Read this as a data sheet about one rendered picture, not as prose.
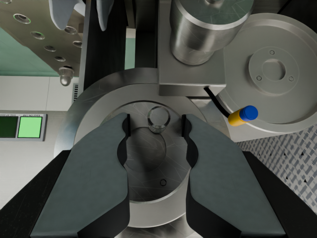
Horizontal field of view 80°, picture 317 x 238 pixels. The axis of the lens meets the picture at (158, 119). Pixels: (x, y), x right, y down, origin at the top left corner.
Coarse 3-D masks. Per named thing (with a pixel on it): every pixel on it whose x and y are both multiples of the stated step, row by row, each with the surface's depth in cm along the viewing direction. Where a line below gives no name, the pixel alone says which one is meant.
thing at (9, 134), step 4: (0, 120) 48; (4, 120) 48; (8, 120) 48; (12, 120) 48; (16, 120) 48; (0, 124) 48; (4, 124) 48; (8, 124) 48; (12, 124) 48; (0, 128) 47; (4, 128) 47; (8, 128) 47; (12, 128) 48; (0, 132) 47; (4, 132) 47; (8, 132) 47; (12, 132) 47; (0, 136) 47; (4, 136) 47; (8, 136) 47; (12, 136) 47
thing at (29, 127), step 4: (24, 120) 48; (28, 120) 48; (32, 120) 48; (36, 120) 48; (40, 120) 48; (20, 124) 48; (24, 124) 48; (28, 124) 48; (32, 124) 48; (36, 124) 48; (40, 124) 48; (20, 128) 48; (24, 128) 48; (28, 128) 48; (32, 128) 48; (36, 128) 48; (20, 132) 47; (24, 132) 47; (28, 132) 47; (32, 132) 48; (36, 132) 48; (20, 136) 47; (24, 136) 47; (28, 136) 47; (32, 136) 47; (36, 136) 47
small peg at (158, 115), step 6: (156, 108) 12; (162, 108) 12; (150, 114) 11; (156, 114) 11; (162, 114) 11; (168, 114) 12; (150, 120) 11; (156, 120) 11; (162, 120) 11; (168, 120) 11; (150, 126) 12; (156, 126) 11; (162, 126) 11; (156, 132) 14
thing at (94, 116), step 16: (112, 96) 16; (128, 96) 16; (144, 96) 16; (160, 96) 16; (176, 96) 16; (96, 112) 16; (192, 112) 16; (80, 128) 15; (176, 192) 15; (144, 208) 14; (160, 208) 15; (176, 208) 15; (128, 224) 14; (144, 224) 14; (160, 224) 14
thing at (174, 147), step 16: (112, 112) 14; (128, 112) 14; (144, 112) 14; (176, 112) 15; (144, 128) 14; (176, 128) 14; (128, 144) 14; (144, 144) 14; (160, 144) 14; (176, 144) 14; (128, 160) 14; (144, 160) 14; (160, 160) 14; (176, 160) 14; (128, 176) 13; (144, 176) 13; (160, 176) 13; (176, 176) 14; (144, 192) 13; (160, 192) 13
